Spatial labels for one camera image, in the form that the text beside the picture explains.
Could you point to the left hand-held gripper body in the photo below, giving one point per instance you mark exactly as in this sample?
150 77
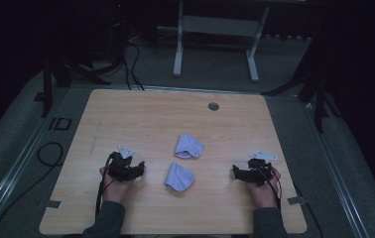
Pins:
120 167

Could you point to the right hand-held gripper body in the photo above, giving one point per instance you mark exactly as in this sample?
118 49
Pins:
258 171

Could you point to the person's left hand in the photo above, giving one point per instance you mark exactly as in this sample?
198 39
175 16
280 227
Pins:
114 190

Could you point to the person's right hand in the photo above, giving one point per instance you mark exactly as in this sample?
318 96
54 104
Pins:
265 195

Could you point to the light purple cloth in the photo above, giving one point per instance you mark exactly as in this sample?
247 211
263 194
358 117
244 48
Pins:
188 146
179 177

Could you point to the grey round table grommet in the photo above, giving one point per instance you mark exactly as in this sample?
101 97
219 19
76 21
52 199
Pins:
213 106

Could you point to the black tripod stand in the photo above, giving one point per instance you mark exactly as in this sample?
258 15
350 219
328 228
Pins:
47 89
319 95

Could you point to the aluminium floor rail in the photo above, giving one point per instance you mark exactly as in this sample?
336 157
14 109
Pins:
336 172
10 180

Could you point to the white metal stand frame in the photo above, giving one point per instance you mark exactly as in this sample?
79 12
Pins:
220 25

